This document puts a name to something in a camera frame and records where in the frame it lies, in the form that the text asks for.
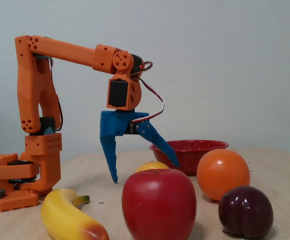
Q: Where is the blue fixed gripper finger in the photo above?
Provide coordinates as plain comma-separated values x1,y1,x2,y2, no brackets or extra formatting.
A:
100,135,119,184

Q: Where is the blue gripper body with servo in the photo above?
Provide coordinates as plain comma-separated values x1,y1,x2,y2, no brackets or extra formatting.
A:
100,109,150,140

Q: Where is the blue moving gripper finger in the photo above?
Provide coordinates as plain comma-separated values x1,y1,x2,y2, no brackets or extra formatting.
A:
134,119,180,168

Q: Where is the yellow orange peach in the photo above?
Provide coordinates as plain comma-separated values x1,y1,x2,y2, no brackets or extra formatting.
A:
134,161,170,173

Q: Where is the orange robot base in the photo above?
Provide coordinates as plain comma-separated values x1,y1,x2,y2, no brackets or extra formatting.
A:
0,144,40,213

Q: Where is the red speckled bowl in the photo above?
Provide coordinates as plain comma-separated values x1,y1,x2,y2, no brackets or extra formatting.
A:
149,139,230,176

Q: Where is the red apple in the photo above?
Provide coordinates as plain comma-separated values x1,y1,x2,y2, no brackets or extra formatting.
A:
121,168,197,240

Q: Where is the orange fruit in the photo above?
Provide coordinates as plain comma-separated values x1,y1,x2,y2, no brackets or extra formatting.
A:
196,148,251,202

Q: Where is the yellow banana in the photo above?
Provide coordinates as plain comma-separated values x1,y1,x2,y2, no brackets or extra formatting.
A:
40,188,110,240

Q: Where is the dark purple plum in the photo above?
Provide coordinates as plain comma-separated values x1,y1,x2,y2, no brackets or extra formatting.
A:
218,185,274,240

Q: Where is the red white gripper servo cable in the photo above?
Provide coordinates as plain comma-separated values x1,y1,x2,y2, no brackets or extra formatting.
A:
131,61,165,124

